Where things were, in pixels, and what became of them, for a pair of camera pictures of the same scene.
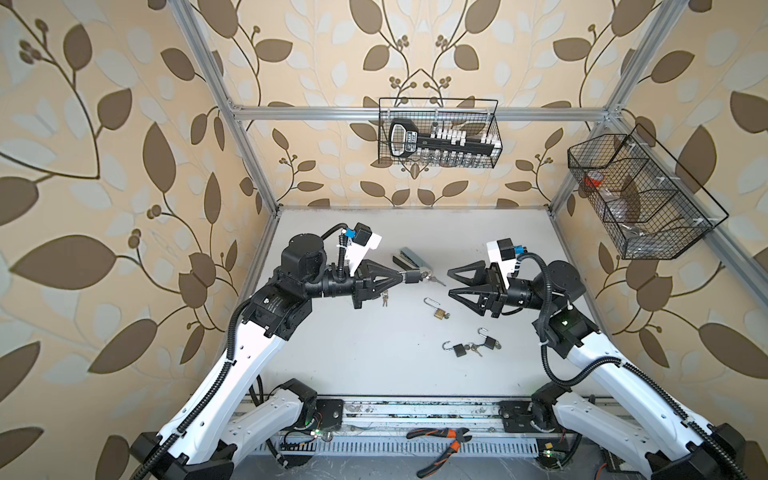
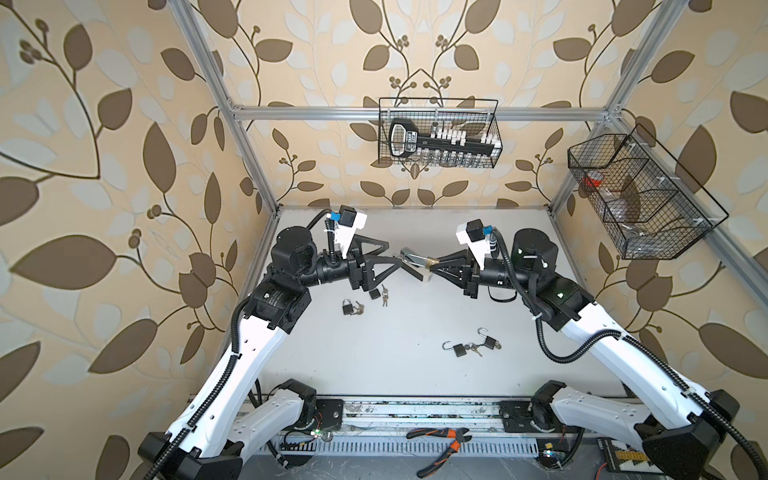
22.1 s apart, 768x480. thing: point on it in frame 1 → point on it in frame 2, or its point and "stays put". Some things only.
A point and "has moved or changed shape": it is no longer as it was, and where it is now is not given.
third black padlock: [458, 348] stays put
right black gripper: [490, 296] → [461, 268]
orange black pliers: [459, 434] stays put
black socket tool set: [440, 146] stays put
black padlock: [412, 276] has moved or changed shape
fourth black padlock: [490, 343] stays put
